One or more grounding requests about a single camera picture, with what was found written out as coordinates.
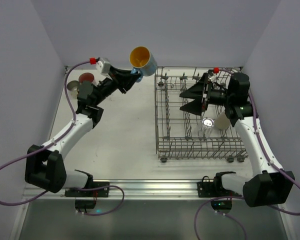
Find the pink patterned mug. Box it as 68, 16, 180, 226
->
78, 72, 97, 86

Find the blue butterfly mug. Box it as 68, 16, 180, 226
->
129, 46, 158, 83

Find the cream and brown cup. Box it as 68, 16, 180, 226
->
66, 80, 80, 99

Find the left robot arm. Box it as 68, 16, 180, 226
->
24, 66, 143, 193

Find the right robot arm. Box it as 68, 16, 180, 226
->
179, 70, 295, 207

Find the clear drinking glass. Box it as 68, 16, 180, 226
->
197, 117, 215, 139

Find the beige plastic cup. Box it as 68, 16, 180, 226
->
214, 112, 231, 130

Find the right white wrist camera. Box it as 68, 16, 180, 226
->
207, 67, 220, 82

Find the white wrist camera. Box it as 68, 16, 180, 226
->
96, 57, 111, 76
207, 67, 220, 82

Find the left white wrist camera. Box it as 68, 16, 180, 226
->
96, 57, 111, 76

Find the grey wire dish rack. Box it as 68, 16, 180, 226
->
154, 66, 248, 163

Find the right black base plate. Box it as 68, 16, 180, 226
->
196, 176, 241, 198

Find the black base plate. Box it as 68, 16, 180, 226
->
196, 176, 241, 198
64, 181, 110, 198

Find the aluminium mounting rail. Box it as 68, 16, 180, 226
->
21, 177, 287, 201

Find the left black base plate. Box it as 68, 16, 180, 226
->
64, 181, 110, 198

